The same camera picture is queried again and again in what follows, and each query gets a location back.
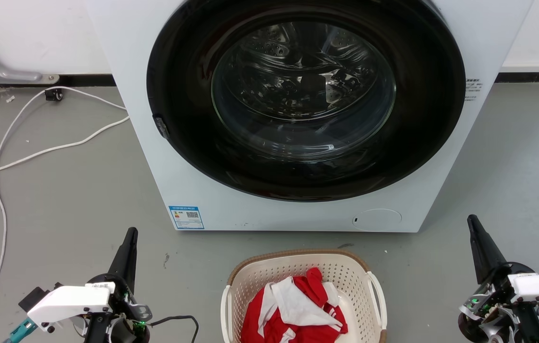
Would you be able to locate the small black floor fitting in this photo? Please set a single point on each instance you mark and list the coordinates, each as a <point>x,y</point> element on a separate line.
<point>54,94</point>

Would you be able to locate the cream perforated plastic laundry basket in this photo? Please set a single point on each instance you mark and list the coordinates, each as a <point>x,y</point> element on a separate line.
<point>345,276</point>

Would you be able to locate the red and white garment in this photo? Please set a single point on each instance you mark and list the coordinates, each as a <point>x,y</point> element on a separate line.
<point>293,305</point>

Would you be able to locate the black box behind left gripper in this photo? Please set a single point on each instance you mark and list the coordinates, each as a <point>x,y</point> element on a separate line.
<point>36,296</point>

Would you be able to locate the blue energy label sticker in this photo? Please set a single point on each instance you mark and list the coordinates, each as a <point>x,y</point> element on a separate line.
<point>186,217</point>

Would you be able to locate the teal connector plug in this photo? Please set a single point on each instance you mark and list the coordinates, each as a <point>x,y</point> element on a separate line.
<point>19,332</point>

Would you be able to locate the round white filter cover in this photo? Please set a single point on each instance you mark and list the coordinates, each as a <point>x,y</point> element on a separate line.
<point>377,220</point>

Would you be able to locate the white front-load washing machine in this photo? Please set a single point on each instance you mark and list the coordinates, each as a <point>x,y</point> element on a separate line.
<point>126,71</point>

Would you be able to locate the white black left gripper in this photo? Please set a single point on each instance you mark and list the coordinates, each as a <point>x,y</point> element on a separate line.
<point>72,302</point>

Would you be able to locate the round black glass washer door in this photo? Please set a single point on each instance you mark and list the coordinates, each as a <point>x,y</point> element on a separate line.
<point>422,95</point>

